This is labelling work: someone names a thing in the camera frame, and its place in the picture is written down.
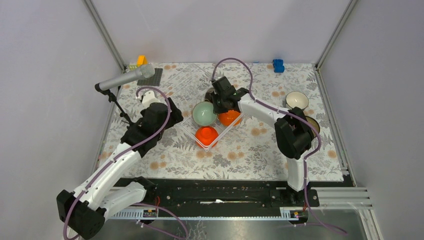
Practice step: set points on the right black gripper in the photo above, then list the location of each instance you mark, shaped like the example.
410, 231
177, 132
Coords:
217, 110

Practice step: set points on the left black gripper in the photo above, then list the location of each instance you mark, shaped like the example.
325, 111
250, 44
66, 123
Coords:
175, 116

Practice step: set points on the orange bowl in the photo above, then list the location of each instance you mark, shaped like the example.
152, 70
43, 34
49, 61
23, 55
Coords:
206, 135
228, 118

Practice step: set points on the pale green bowl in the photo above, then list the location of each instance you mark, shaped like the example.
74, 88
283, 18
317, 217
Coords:
203, 114

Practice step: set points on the white wire dish rack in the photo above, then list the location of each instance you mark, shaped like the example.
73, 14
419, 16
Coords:
189, 87

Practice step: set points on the teal and white bowl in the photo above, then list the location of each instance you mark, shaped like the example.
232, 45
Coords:
296, 99

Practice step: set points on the dark blue glazed bowl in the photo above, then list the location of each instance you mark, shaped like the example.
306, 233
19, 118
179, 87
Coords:
314, 123

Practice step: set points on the black gold-rimmed bowl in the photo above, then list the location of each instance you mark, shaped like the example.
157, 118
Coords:
209, 96

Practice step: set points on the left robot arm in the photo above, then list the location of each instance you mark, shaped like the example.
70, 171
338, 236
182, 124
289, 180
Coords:
88, 206

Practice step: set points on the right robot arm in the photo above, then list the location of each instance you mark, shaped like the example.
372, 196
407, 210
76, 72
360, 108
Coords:
293, 133

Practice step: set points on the grey lego baseplate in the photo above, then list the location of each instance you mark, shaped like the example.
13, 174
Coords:
154, 80

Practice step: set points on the silver microphone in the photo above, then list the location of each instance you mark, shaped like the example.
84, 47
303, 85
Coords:
146, 70

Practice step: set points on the blue toy block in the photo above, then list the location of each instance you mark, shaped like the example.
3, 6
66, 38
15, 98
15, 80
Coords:
278, 65

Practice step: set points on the yellow toy block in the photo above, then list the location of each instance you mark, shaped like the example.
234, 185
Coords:
141, 60

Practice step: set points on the light green toy block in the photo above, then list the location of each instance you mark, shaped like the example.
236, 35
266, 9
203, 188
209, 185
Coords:
132, 67

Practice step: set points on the black microphone stand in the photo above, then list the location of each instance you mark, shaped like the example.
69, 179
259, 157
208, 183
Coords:
113, 99

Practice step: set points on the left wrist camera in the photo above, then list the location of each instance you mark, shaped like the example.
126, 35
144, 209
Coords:
148, 98

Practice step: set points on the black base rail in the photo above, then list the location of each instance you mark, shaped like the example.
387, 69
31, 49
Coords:
211, 198

